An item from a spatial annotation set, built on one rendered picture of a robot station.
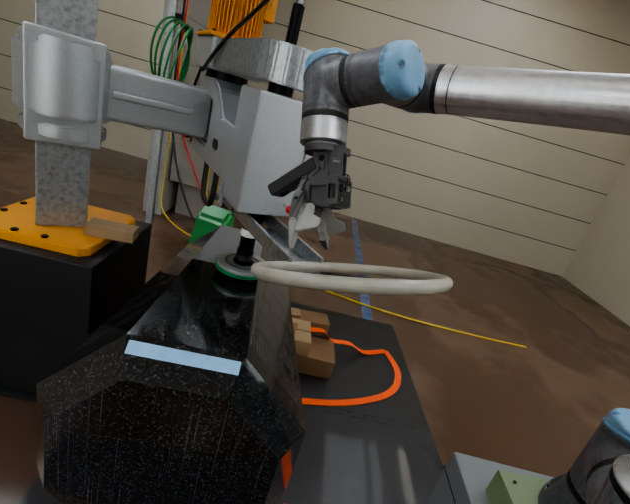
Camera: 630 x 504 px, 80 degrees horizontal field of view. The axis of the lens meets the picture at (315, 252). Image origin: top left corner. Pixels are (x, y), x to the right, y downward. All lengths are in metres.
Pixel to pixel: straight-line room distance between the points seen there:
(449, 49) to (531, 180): 2.43
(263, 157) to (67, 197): 0.96
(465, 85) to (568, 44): 6.34
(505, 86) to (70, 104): 1.51
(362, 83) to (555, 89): 0.30
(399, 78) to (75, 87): 1.37
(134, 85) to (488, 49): 5.53
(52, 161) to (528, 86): 1.71
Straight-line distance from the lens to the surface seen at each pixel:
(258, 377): 1.19
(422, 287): 0.76
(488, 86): 0.77
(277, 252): 1.15
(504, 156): 6.81
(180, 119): 1.92
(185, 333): 1.21
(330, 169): 0.71
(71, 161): 1.91
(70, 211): 1.98
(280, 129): 1.34
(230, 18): 1.98
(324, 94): 0.73
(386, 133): 6.30
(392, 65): 0.68
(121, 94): 1.87
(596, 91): 0.75
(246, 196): 1.36
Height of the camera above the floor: 1.56
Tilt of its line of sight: 21 degrees down
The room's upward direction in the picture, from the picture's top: 16 degrees clockwise
